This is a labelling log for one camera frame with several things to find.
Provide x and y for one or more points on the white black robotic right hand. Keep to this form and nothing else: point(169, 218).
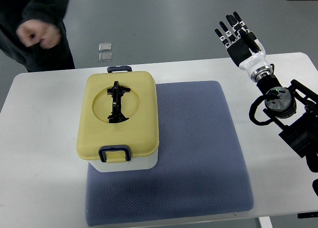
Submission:
point(244, 48)

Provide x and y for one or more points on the yellow storage box lid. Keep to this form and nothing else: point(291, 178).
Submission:
point(119, 117)

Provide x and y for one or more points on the person in dark clothes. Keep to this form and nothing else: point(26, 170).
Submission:
point(34, 58)

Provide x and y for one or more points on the person's bare hand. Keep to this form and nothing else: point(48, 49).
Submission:
point(36, 31)

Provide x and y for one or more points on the black bracket under table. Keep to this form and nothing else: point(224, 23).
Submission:
point(307, 215)

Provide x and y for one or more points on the white storage box base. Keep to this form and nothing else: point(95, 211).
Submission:
point(139, 163)

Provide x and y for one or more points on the white table leg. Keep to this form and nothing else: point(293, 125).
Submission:
point(265, 222)

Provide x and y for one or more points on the blue grey fabric cushion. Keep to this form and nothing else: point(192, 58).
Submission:
point(200, 170)

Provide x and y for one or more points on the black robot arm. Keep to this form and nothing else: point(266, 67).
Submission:
point(286, 116)

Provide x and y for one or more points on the upper metal floor plate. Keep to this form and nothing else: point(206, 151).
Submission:
point(105, 47)

